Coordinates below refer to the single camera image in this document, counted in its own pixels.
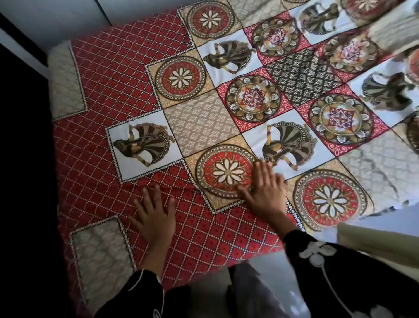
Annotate person's right hand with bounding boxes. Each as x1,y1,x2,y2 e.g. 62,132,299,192
237,160,288,220

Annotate person's right forearm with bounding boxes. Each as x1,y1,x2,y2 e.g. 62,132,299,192
265,212,300,242

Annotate person's left forearm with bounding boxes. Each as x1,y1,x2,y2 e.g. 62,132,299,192
137,242,172,281

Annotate person's left hand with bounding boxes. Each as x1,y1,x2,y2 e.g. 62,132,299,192
128,184,177,249

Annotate light grey jeans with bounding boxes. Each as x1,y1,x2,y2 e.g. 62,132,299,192
229,262,292,318

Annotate black floral blouse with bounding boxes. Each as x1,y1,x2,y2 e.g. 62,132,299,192
93,229,419,318

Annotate red patterned bedsheet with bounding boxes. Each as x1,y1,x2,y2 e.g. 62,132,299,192
47,0,419,315

